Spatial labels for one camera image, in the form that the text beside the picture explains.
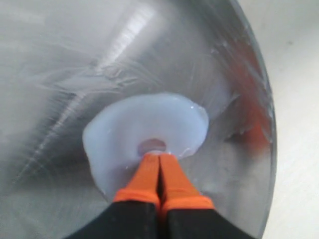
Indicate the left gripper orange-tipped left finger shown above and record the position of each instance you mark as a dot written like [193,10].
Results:
[133,212]

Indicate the round steel plate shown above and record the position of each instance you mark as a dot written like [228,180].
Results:
[62,61]

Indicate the blue soap blob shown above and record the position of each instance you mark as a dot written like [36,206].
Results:
[116,139]

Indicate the left gripper orange-tipped right finger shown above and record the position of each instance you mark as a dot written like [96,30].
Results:
[186,212]

